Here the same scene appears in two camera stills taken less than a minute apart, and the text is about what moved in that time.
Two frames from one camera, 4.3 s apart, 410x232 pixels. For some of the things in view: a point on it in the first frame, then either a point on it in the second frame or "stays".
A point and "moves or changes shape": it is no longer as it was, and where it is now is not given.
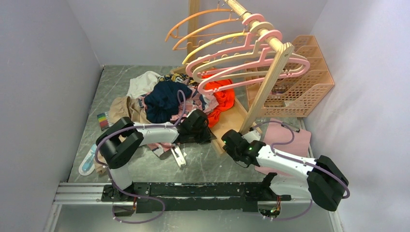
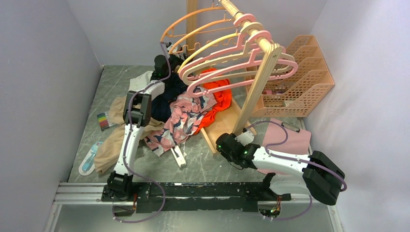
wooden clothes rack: x=234 y=117 moves or changes shape
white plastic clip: x=179 y=156 stays
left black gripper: x=207 y=136 to x=181 y=60
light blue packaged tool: x=87 y=165 stays
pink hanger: x=266 y=37 to x=256 y=69
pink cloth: x=285 y=137 stays
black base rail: x=242 y=196 stays
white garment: x=142 y=84 stays
